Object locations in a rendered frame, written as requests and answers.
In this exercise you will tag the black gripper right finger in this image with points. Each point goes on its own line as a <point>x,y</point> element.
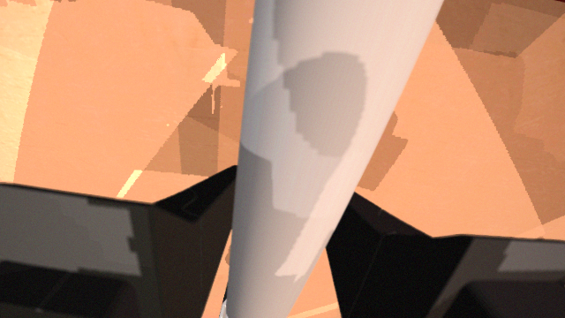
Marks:
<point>383,267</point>

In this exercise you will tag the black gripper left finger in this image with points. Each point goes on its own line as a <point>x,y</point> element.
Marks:
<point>170,249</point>

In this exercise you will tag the grey metal pipe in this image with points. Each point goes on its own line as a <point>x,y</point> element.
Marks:
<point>323,78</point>

